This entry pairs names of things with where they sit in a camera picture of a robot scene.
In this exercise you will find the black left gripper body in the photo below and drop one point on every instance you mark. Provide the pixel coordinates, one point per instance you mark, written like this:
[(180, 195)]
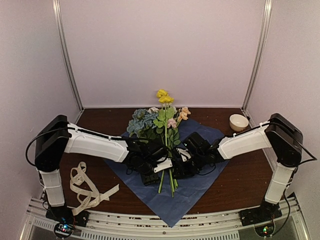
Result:
[(146, 178)]

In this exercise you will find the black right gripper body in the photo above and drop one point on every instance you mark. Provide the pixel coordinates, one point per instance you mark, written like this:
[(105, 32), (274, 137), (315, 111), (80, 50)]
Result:
[(192, 169)]

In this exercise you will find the blue wrapping paper sheet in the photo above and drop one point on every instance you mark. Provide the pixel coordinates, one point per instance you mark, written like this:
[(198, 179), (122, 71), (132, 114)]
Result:
[(173, 198)]

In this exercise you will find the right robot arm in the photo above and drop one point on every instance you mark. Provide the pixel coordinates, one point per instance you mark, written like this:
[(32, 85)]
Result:
[(277, 134)]

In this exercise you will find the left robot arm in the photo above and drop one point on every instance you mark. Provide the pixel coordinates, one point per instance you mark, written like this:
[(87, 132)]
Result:
[(60, 137)]

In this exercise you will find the white ceramic bowl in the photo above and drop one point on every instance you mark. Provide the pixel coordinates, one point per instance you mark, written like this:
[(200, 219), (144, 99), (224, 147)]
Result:
[(238, 122)]

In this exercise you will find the cream printed ribbon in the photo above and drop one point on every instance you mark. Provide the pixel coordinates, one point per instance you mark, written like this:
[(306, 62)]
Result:
[(88, 194)]

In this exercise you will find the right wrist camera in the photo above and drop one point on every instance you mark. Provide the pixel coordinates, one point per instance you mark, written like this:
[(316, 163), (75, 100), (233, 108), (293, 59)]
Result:
[(183, 154)]

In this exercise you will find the front aluminium rail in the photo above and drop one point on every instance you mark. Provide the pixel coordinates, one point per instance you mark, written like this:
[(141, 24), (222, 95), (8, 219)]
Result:
[(225, 225)]

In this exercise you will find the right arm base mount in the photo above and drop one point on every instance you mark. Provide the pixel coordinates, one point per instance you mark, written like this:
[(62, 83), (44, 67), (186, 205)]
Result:
[(262, 218)]

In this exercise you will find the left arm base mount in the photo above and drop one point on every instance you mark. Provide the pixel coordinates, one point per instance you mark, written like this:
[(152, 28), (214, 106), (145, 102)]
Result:
[(66, 222)]

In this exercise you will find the right aluminium corner post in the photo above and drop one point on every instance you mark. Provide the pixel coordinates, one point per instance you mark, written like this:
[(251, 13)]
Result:
[(263, 36)]

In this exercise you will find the aluminium corner post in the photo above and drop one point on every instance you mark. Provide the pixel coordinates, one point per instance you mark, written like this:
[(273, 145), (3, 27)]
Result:
[(263, 36), (65, 53)]

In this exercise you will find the left aluminium corner post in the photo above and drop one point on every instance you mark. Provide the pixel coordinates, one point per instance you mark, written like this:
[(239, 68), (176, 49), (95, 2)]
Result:
[(65, 53)]

